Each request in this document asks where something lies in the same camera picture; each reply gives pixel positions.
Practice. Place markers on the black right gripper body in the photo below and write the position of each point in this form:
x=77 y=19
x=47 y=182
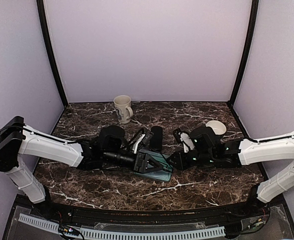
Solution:
x=187 y=164

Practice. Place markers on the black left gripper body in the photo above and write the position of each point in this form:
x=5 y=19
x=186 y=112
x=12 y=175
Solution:
x=140 y=155

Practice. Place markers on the blue textured glasses case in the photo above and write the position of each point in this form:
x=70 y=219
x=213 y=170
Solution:
x=159 y=175

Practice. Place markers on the black hard glasses case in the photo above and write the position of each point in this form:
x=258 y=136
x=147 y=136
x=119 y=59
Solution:
x=157 y=138

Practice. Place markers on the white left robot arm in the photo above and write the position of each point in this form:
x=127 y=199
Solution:
x=18 y=139

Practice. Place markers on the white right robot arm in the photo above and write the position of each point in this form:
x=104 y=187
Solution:
x=203 y=147

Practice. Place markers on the white and green bowl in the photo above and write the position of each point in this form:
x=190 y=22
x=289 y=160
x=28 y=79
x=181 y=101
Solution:
x=218 y=127

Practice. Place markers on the cream ceramic mug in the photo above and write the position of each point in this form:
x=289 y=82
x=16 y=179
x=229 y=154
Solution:
x=122 y=105

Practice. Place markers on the white slotted cable duct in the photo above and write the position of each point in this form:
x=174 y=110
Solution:
x=118 y=233

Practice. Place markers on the right black frame post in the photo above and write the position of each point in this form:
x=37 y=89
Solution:
x=245 y=52

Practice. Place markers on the black frame post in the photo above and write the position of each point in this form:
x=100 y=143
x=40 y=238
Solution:
x=50 y=51
x=245 y=52

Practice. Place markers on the left black frame post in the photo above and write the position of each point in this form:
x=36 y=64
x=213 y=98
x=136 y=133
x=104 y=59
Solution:
x=50 y=51

